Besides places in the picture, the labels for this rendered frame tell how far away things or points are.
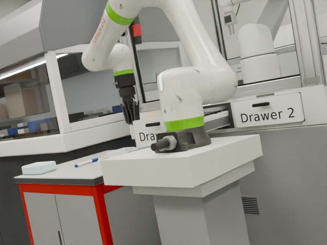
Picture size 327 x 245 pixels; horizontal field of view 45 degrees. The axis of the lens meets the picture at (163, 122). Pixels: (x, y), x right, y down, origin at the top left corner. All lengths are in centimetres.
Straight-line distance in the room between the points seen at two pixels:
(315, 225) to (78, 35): 162
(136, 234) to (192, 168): 68
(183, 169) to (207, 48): 48
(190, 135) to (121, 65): 68
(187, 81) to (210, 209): 38
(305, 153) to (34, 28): 154
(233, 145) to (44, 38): 140
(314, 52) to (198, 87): 52
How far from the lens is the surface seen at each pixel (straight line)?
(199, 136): 119
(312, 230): 171
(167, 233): 128
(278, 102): 160
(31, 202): 195
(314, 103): 157
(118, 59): 175
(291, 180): 167
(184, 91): 118
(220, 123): 169
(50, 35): 231
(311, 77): 156
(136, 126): 167
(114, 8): 146
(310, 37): 156
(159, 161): 108
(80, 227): 167
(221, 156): 113
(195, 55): 135
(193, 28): 139
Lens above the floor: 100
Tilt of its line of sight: 4 degrees down
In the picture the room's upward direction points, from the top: 10 degrees counter-clockwise
